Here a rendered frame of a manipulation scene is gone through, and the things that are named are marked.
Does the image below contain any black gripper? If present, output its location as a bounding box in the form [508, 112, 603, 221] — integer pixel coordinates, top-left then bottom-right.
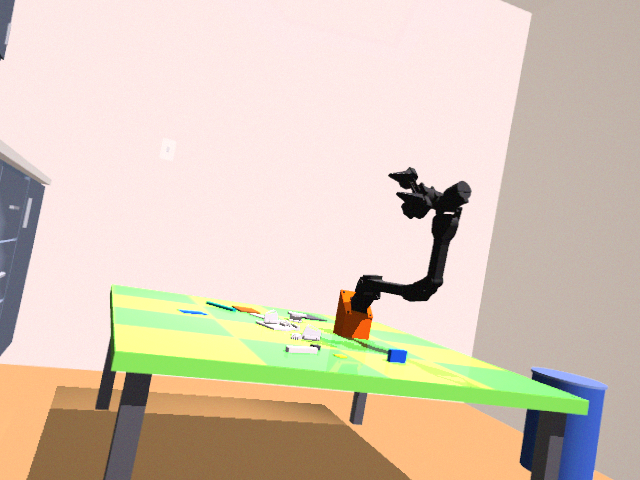
[388, 167, 440, 219]

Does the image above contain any small blue block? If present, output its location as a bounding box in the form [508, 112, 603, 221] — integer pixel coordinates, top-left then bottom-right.
[386, 348, 407, 364]

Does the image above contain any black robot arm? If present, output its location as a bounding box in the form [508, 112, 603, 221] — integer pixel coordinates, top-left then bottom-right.
[350, 181, 472, 314]

